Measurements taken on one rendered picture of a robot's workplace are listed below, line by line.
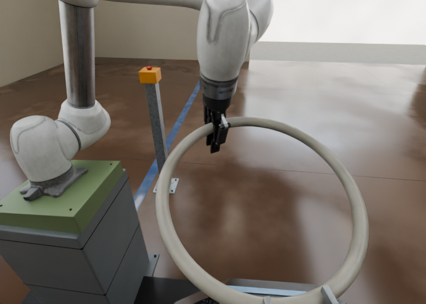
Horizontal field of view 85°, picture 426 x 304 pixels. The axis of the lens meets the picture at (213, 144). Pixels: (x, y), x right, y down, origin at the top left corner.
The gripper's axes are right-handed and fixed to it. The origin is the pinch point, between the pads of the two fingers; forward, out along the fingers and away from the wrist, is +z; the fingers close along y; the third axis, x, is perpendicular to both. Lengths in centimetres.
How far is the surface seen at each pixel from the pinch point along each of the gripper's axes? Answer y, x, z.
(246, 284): 37.5, -4.1, 24.7
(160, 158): -76, -8, 108
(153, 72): -96, 2, 38
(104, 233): -4, -46, 46
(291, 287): 44, 8, 24
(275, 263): 32, 38, 113
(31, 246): -7, -70, 39
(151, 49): -562, 88, 295
